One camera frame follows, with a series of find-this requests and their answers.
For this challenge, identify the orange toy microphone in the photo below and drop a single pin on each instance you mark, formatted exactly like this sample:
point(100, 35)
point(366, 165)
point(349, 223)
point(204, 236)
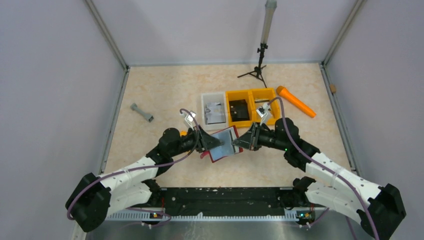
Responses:
point(286, 94)

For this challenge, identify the black part in bin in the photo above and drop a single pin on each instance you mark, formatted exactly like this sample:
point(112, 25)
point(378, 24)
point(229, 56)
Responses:
point(239, 110)

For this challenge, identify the grey dumbbell shaped part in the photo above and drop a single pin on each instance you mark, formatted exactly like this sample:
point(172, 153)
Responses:
point(147, 116)

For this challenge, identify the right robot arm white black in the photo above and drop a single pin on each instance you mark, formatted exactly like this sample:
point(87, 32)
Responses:
point(378, 209)

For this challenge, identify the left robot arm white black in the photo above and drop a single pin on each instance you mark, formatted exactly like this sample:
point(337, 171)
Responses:
point(96, 197)

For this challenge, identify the small packets in clear bin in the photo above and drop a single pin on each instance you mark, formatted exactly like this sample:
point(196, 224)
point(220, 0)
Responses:
point(214, 113)

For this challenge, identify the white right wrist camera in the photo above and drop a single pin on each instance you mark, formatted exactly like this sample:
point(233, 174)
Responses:
point(264, 113)

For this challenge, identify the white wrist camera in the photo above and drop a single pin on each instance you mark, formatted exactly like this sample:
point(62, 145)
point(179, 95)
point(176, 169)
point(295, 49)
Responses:
point(264, 113)
point(189, 119)

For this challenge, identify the yellow bin with clear bag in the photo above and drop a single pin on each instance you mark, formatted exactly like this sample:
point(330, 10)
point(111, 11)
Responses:
point(262, 96)

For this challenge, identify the black tripod with grey pole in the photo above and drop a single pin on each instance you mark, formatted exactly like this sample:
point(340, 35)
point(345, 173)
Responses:
point(270, 7)

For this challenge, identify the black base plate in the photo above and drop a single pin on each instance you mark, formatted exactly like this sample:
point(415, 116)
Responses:
point(228, 201)

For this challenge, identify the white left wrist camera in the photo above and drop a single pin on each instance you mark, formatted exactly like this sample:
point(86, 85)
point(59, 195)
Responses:
point(189, 119)

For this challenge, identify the small tan wall knob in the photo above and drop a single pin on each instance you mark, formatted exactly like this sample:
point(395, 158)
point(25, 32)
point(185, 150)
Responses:
point(332, 88)

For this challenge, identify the clear plastic bin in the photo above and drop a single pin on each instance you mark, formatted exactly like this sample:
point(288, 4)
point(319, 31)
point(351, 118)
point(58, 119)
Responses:
point(214, 97)

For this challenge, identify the yellow bin with black part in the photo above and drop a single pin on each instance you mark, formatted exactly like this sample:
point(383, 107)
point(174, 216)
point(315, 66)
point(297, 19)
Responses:
point(237, 95)

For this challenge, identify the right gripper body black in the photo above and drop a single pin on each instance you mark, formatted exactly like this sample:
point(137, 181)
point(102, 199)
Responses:
point(267, 138)

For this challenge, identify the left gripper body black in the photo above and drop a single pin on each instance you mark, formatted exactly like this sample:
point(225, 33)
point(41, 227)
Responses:
point(191, 141)

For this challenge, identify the red leather card holder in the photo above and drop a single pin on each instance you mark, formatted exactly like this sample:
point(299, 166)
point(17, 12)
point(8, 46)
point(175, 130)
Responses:
point(227, 135)

